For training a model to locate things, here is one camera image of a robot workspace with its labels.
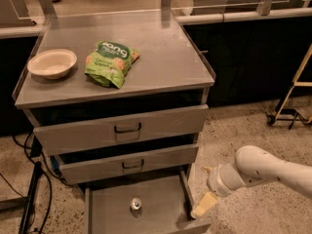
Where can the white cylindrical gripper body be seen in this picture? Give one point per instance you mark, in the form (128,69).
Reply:
(214,180)

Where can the silver redbull can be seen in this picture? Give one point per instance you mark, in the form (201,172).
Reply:
(136,207)

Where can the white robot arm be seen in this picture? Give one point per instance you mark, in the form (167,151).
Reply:
(252,166)

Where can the grey bottom drawer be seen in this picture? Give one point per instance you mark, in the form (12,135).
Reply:
(166,205)

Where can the grey drawer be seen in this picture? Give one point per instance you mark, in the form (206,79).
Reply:
(91,125)
(127,159)
(166,205)

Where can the grey top drawer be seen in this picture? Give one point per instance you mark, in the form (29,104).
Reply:
(91,125)

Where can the grey metal drawer cabinet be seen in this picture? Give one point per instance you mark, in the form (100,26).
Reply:
(167,63)

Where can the grey middle drawer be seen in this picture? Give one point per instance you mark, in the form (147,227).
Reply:
(127,159)

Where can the green chip bag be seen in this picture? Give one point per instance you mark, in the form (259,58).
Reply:
(110,62)

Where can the black stand leg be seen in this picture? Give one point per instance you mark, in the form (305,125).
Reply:
(28,206)

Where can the white paper bowl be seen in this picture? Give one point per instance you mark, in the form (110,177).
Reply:
(52,64)

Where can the white horizontal rail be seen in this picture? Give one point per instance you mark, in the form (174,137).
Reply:
(244,16)

